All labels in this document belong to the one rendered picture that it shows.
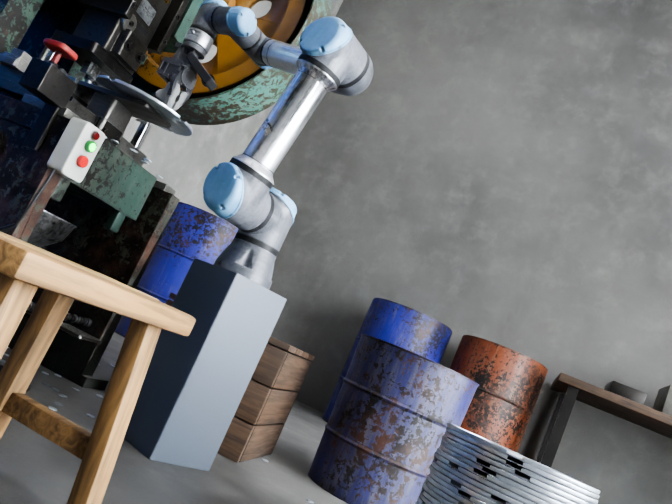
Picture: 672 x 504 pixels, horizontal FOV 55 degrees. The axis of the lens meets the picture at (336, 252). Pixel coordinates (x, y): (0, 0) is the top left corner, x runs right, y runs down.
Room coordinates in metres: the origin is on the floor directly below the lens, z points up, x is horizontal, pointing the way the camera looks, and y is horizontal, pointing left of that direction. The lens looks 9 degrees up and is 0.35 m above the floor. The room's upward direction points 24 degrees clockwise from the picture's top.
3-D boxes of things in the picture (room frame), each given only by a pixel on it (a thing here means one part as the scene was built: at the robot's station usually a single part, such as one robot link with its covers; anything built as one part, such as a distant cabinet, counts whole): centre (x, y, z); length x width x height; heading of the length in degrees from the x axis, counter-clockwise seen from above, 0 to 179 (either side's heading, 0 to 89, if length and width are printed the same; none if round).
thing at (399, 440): (2.14, -0.40, 0.24); 0.42 x 0.42 x 0.48
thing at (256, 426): (2.06, 0.16, 0.18); 0.40 x 0.38 x 0.35; 76
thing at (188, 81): (1.73, 0.61, 0.94); 0.09 x 0.08 x 0.12; 70
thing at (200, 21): (1.72, 0.60, 1.09); 0.09 x 0.08 x 0.11; 55
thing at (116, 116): (1.77, 0.71, 0.72); 0.25 x 0.14 x 0.14; 70
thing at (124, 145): (1.82, 0.88, 0.68); 0.45 x 0.30 x 0.06; 160
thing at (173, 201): (2.12, 0.92, 0.45); 0.92 x 0.12 x 0.90; 70
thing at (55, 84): (1.45, 0.77, 0.62); 0.10 x 0.06 x 0.20; 160
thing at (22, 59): (1.67, 0.94, 0.76); 0.17 x 0.06 x 0.10; 160
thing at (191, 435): (1.60, 0.19, 0.23); 0.18 x 0.18 x 0.45; 46
